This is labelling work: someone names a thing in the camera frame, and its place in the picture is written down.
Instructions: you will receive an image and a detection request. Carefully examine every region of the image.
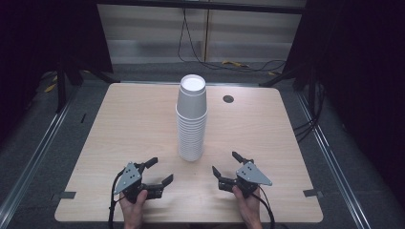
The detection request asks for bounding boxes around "black hanging cable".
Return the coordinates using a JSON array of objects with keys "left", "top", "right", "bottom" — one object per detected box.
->
[{"left": 177, "top": 8, "right": 288, "bottom": 73}]

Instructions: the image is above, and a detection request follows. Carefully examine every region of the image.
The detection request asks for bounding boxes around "dark curtain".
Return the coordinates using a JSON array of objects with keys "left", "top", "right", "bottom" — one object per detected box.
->
[
  {"left": 0, "top": 0, "right": 115, "bottom": 141},
  {"left": 283, "top": 0, "right": 405, "bottom": 201}
]

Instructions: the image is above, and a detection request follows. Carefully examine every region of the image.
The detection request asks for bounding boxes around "person's right hand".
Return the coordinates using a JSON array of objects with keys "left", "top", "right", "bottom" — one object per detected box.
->
[{"left": 231, "top": 185, "right": 262, "bottom": 223}]

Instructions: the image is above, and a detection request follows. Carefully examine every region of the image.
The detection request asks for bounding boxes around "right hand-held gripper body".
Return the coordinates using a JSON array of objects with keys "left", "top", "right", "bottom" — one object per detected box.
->
[{"left": 226, "top": 160, "right": 273, "bottom": 198}]

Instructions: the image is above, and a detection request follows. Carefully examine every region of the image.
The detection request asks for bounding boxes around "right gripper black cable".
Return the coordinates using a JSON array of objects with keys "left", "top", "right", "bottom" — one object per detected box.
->
[{"left": 251, "top": 185, "right": 276, "bottom": 229}]

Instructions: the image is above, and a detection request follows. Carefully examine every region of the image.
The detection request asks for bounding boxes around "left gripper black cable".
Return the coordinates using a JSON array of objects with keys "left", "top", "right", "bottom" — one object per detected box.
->
[{"left": 107, "top": 168, "right": 126, "bottom": 229}]

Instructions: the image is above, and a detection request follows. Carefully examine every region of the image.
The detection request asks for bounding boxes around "metal floor rail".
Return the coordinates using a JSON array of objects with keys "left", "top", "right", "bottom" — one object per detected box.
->
[
  {"left": 294, "top": 90, "right": 372, "bottom": 229},
  {"left": 0, "top": 84, "right": 80, "bottom": 223}
]

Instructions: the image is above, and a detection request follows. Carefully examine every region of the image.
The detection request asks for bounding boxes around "person's left hand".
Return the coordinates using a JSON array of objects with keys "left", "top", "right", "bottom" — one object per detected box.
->
[{"left": 119, "top": 189, "right": 149, "bottom": 225}]

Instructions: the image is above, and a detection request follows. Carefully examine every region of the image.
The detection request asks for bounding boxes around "black overhead beam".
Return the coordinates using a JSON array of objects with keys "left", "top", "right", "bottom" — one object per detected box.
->
[{"left": 95, "top": 0, "right": 308, "bottom": 15}]

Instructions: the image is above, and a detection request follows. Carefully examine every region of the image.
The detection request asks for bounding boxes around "stack of white paper cups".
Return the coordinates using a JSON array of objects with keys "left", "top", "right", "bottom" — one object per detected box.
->
[{"left": 175, "top": 73, "right": 208, "bottom": 162}]

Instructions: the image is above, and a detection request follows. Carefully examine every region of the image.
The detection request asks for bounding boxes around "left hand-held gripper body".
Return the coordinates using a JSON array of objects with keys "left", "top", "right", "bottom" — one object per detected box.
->
[{"left": 113, "top": 161, "right": 155, "bottom": 205}]

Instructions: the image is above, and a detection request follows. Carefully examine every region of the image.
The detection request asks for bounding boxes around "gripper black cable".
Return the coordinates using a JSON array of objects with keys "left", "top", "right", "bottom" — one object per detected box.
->
[
  {"left": 251, "top": 185, "right": 276, "bottom": 229},
  {"left": 107, "top": 168, "right": 126, "bottom": 229}
]

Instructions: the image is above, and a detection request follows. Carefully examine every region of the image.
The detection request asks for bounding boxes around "black metal stand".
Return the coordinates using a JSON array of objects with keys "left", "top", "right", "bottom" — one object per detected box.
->
[
  {"left": 259, "top": 63, "right": 319, "bottom": 119},
  {"left": 55, "top": 56, "right": 120, "bottom": 115}
]

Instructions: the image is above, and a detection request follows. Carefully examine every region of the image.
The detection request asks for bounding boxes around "bundle of black floor cables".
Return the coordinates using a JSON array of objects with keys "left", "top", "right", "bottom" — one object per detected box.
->
[{"left": 292, "top": 82, "right": 327, "bottom": 143}]

